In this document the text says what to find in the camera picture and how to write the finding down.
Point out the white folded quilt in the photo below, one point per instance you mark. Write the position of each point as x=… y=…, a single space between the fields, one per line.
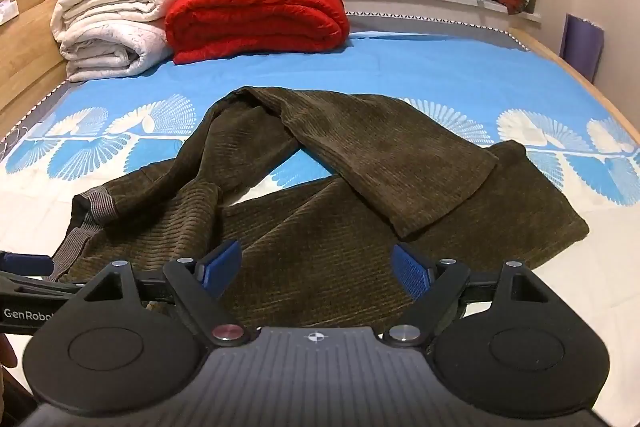
x=110 y=27

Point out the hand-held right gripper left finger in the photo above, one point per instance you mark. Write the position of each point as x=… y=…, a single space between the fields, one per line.
x=224 y=268

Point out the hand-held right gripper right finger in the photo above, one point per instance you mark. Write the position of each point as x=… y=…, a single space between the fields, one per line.
x=411 y=270

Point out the person's left hand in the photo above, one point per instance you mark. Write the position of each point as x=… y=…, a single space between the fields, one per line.
x=6 y=352

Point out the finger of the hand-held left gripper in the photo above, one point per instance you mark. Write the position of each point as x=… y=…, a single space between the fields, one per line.
x=30 y=263

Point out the blue white printed bed sheet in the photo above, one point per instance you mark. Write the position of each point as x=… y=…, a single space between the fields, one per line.
x=425 y=67

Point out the red folded blanket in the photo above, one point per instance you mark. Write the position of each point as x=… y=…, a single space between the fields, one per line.
x=260 y=17

